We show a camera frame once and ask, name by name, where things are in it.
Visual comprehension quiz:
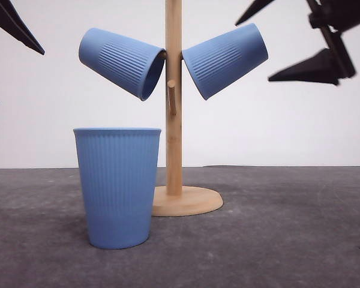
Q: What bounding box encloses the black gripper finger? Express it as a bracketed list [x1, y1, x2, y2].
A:
[0, 0, 45, 55]

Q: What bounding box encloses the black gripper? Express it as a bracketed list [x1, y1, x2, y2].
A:
[235, 0, 360, 85]

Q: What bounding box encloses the blue ribbed cup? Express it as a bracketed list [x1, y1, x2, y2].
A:
[182, 23, 269, 101]
[79, 28, 166, 101]
[73, 127, 161, 250]

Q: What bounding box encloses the wooden cup tree stand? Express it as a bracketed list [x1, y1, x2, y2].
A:
[158, 0, 223, 217]

